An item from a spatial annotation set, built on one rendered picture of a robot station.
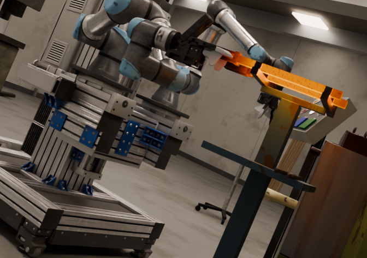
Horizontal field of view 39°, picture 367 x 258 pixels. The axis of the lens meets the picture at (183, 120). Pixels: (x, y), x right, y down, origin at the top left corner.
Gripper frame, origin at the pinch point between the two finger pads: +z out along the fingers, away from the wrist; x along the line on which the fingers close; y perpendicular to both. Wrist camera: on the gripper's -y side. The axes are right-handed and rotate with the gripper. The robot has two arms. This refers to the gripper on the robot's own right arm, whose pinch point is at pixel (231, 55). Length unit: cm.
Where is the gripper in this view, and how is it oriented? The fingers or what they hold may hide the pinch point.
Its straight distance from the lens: 157.6
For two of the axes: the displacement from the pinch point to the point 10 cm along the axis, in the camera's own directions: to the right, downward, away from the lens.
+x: -3.4, -1.5, -9.3
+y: -3.9, 9.2, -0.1
